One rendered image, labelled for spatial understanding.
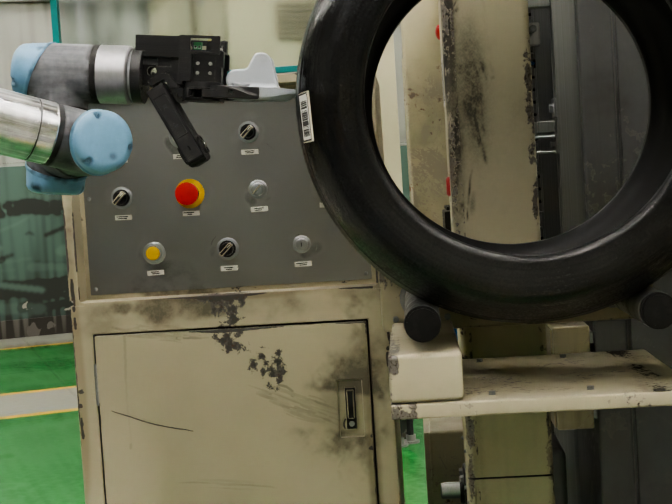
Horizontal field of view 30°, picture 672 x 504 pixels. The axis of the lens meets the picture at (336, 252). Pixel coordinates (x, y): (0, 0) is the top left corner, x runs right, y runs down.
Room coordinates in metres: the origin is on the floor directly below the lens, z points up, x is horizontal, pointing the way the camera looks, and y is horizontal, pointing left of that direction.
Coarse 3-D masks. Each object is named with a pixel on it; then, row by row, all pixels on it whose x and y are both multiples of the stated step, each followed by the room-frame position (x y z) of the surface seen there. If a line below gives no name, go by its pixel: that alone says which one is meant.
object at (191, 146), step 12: (156, 96) 1.60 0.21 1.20; (168, 96) 1.60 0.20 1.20; (156, 108) 1.60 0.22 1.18; (168, 108) 1.60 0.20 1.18; (180, 108) 1.62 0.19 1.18; (168, 120) 1.60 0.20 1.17; (180, 120) 1.60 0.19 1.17; (180, 132) 1.60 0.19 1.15; (192, 132) 1.61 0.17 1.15; (180, 144) 1.60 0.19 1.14; (192, 144) 1.60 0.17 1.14; (204, 144) 1.62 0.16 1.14; (192, 156) 1.60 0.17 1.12; (204, 156) 1.60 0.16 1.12
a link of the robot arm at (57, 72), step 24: (24, 48) 1.60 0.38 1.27; (48, 48) 1.60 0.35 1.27; (72, 48) 1.60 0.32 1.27; (96, 48) 1.60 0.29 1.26; (24, 72) 1.59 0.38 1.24; (48, 72) 1.59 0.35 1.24; (72, 72) 1.59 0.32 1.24; (48, 96) 1.59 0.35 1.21; (72, 96) 1.59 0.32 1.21; (96, 96) 1.60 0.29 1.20
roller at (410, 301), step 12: (408, 300) 1.65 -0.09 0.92; (420, 300) 1.56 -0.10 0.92; (408, 312) 1.50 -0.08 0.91; (420, 312) 1.50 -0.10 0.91; (432, 312) 1.50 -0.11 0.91; (408, 324) 1.50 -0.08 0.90; (420, 324) 1.50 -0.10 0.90; (432, 324) 1.50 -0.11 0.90; (420, 336) 1.50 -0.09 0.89; (432, 336) 1.50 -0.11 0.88
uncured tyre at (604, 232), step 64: (320, 0) 1.53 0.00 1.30; (384, 0) 1.48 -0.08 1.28; (640, 0) 1.73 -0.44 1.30; (320, 64) 1.50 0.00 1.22; (320, 128) 1.50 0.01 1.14; (320, 192) 1.54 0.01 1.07; (384, 192) 1.48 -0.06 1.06; (640, 192) 1.73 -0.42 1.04; (384, 256) 1.51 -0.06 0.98; (448, 256) 1.48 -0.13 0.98; (512, 256) 1.47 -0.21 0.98; (576, 256) 1.47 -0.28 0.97; (640, 256) 1.47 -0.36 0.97; (512, 320) 1.53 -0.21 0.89
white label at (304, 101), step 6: (300, 96) 1.52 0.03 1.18; (306, 96) 1.49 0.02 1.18; (300, 102) 1.52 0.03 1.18; (306, 102) 1.50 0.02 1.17; (300, 108) 1.52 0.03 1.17; (306, 108) 1.50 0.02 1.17; (306, 114) 1.50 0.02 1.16; (306, 120) 1.50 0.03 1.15; (306, 126) 1.51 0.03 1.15; (312, 126) 1.49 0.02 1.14; (306, 132) 1.51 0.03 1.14; (312, 132) 1.49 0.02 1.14; (306, 138) 1.51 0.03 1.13; (312, 138) 1.49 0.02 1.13
